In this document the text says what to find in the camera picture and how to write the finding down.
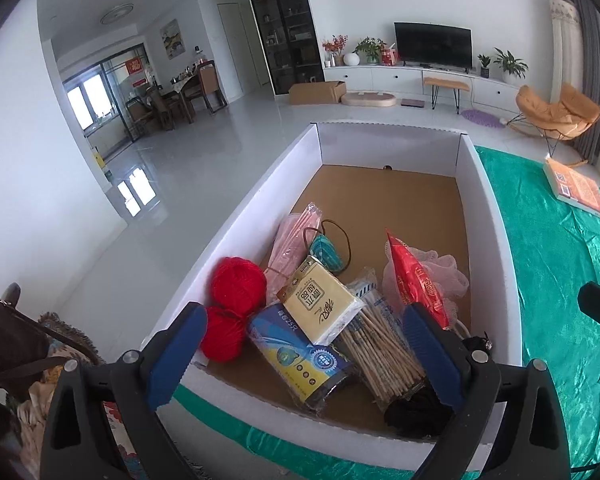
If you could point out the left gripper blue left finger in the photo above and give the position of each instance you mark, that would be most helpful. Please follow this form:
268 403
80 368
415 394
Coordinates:
78 440

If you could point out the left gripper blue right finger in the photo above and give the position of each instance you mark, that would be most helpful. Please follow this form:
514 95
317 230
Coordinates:
519 401

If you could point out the black lace hair scrunchies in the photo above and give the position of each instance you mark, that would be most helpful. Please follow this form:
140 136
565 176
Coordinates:
420 417

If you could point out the wooden cotton swab pack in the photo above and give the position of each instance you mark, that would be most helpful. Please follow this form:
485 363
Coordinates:
373 341

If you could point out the red tissue pack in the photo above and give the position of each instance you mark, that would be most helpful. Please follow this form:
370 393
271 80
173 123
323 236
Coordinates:
412 282

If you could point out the red yarn ball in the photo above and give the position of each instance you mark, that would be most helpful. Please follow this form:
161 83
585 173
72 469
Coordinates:
237 292

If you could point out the blue yellow packet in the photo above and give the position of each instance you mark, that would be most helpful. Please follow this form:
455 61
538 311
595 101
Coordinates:
311 372

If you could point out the gold tissue pack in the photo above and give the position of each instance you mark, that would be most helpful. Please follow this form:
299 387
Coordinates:
318 302

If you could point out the pink cloth pack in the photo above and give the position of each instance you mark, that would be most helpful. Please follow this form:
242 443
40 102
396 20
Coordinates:
290 248

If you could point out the teal sachet with cord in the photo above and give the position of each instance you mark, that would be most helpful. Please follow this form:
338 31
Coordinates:
320 247

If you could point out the green satin tablecloth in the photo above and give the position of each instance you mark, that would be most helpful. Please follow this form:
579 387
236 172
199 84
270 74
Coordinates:
530 254

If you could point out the orange paperback book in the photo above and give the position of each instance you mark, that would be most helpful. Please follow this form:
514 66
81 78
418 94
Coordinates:
571 187

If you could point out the orange lounge chair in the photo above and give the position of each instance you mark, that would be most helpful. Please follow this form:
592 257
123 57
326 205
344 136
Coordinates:
556 122

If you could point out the green potted plant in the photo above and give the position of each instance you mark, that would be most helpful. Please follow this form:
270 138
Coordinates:
514 69

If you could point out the white cardboard box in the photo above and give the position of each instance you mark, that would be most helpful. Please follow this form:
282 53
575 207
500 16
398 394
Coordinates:
425 186

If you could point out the small wooden bench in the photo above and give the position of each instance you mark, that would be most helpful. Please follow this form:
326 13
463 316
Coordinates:
456 86

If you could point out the black flat television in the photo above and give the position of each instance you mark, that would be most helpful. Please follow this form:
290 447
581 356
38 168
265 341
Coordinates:
431 44

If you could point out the white tv cabinet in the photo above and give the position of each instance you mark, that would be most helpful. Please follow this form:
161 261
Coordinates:
414 83

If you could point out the brown cardboard box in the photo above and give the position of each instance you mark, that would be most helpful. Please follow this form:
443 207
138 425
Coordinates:
316 93

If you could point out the dark dining table set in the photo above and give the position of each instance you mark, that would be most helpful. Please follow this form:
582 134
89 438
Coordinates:
202 82

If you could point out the red flower vase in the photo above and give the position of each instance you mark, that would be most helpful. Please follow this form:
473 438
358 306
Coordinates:
335 47

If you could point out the black display cabinet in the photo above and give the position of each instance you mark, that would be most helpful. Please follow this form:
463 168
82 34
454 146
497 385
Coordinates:
289 43

